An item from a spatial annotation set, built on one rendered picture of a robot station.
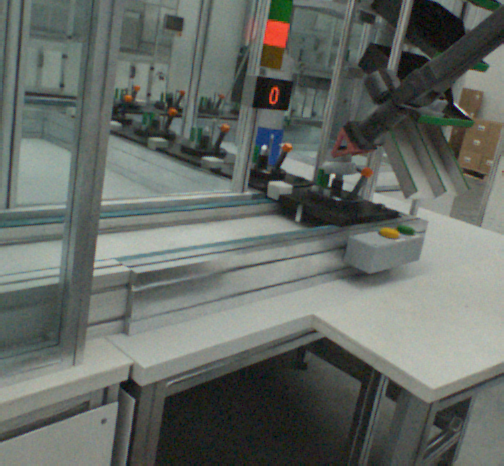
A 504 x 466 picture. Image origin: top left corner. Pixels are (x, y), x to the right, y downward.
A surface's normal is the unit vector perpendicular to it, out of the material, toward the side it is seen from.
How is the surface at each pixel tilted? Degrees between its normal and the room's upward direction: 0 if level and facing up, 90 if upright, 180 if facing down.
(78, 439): 90
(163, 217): 90
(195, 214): 90
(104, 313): 90
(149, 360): 0
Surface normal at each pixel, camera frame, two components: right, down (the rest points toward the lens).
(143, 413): 0.71, 0.29
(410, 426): -0.77, 0.03
